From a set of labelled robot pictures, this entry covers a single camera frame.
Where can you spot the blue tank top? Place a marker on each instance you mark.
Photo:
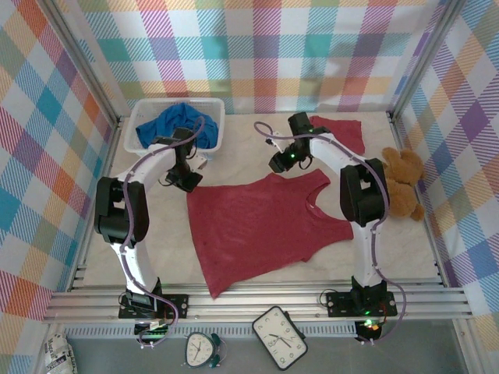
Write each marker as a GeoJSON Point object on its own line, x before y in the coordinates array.
{"type": "Point", "coordinates": [167, 121]}

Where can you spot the red tank top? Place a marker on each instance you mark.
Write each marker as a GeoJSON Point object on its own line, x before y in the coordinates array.
{"type": "Point", "coordinates": [253, 230]}
{"type": "Point", "coordinates": [347, 132]}

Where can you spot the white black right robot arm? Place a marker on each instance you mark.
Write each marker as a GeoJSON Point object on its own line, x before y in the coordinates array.
{"type": "Point", "coordinates": [362, 195]}

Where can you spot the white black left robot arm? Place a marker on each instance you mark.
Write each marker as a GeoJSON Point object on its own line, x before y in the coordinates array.
{"type": "Point", "coordinates": [152, 163]}

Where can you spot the white plastic mesh basket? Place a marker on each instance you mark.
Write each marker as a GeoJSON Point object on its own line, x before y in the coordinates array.
{"type": "Point", "coordinates": [136, 117]}

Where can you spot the brown teddy bear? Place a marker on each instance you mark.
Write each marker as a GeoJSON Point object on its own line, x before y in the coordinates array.
{"type": "Point", "coordinates": [403, 187]}

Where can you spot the small green alarm clock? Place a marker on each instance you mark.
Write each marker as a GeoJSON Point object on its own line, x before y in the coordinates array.
{"type": "Point", "coordinates": [197, 348]}

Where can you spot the black square analogue clock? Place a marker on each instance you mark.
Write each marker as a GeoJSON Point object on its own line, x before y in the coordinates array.
{"type": "Point", "coordinates": [278, 337]}

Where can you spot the newspaper print bag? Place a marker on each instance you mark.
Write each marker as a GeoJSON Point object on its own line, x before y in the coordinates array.
{"type": "Point", "coordinates": [58, 354]}

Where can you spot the aluminium side rail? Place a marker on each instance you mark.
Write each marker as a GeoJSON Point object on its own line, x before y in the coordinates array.
{"type": "Point", "coordinates": [112, 150]}
{"type": "Point", "coordinates": [398, 134]}

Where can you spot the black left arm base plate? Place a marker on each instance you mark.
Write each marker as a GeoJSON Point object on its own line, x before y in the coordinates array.
{"type": "Point", "coordinates": [181, 305]}

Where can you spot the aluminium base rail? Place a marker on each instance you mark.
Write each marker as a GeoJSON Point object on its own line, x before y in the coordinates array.
{"type": "Point", "coordinates": [241, 308]}

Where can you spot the aluminium frame post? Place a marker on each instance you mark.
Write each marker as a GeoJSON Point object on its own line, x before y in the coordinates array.
{"type": "Point", "coordinates": [89, 66]}
{"type": "Point", "coordinates": [426, 58]}

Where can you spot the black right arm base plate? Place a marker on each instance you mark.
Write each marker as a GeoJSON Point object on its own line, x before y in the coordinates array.
{"type": "Point", "coordinates": [337, 304]}

